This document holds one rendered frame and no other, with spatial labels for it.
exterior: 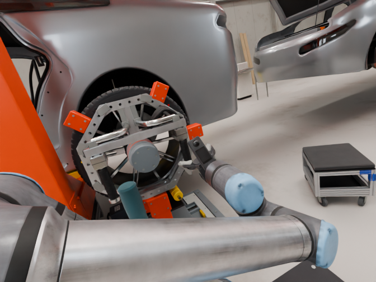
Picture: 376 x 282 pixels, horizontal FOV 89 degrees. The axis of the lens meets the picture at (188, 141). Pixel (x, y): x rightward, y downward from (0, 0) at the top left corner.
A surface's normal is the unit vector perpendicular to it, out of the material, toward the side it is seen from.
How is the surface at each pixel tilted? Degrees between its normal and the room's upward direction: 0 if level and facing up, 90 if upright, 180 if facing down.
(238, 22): 90
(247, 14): 90
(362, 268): 0
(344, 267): 0
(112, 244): 45
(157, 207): 90
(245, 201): 84
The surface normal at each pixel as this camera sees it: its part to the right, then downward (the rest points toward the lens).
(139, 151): 0.37, 0.20
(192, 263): 0.51, -0.10
